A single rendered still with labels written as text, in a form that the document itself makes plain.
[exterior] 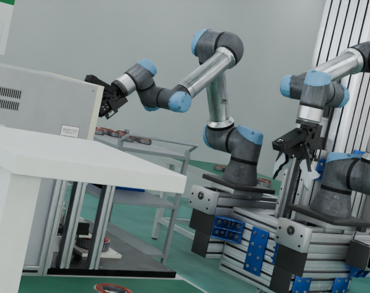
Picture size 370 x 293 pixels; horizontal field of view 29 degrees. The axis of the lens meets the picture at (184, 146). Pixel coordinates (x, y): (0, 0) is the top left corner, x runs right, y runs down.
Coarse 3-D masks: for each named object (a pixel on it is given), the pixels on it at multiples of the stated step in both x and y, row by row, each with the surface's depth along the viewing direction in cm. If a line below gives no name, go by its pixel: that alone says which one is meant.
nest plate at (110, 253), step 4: (76, 244) 244; (76, 248) 239; (80, 248) 240; (84, 248) 241; (76, 252) 238; (80, 252) 236; (84, 252) 236; (104, 252) 241; (108, 252) 243; (112, 252) 244; (116, 252) 245; (84, 256) 235; (100, 256) 239; (104, 256) 239; (108, 256) 240; (112, 256) 241; (116, 256) 242; (120, 256) 243
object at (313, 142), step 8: (296, 120) 220; (304, 128) 219; (312, 128) 220; (320, 128) 222; (312, 136) 221; (296, 144) 219; (304, 144) 217; (312, 144) 219; (288, 152) 221; (296, 152) 219; (312, 152) 221; (320, 152) 222; (312, 160) 222
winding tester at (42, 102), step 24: (0, 72) 207; (24, 72) 211; (48, 72) 257; (0, 96) 208; (24, 96) 212; (48, 96) 217; (72, 96) 221; (96, 96) 226; (0, 120) 210; (24, 120) 214; (48, 120) 218; (72, 120) 223; (96, 120) 227
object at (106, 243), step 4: (76, 240) 244; (80, 240) 241; (84, 240) 240; (88, 240) 239; (104, 240) 242; (108, 240) 244; (80, 244) 240; (84, 244) 240; (88, 244) 239; (104, 244) 241; (108, 244) 243; (88, 248) 239; (104, 248) 241; (108, 248) 244
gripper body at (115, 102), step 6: (114, 84) 261; (120, 84) 260; (120, 90) 260; (102, 96) 256; (108, 96) 257; (114, 96) 261; (120, 96) 262; (126, 96) 263; (108, 102) 258; (114, 102) 261; (120, 102) 262; (126, 102) 264; (102, 108) 258; (108, 108) 259; (114, 108) 259; (102, 114) 258; (108, 114) 259
